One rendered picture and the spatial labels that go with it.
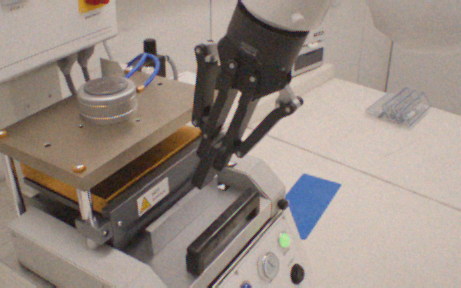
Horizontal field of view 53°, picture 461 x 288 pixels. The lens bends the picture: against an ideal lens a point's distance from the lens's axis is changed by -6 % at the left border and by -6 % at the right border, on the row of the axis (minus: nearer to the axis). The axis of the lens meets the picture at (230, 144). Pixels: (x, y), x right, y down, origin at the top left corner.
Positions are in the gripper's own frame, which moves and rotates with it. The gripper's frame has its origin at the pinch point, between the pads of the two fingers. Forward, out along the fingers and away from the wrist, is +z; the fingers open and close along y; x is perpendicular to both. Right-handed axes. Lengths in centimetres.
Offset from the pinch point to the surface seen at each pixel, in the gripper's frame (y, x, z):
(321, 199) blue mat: 12, 45, 31
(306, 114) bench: -7, 83, 38
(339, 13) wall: -34, 182, 40
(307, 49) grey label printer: -21, 103, 29
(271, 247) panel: 10.8, 9.5, 15.4
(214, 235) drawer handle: 5.3, -3.3, 6.3
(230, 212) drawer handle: 4.7, 1.4, 6.3
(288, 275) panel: 15.4, 10.8, 19.6
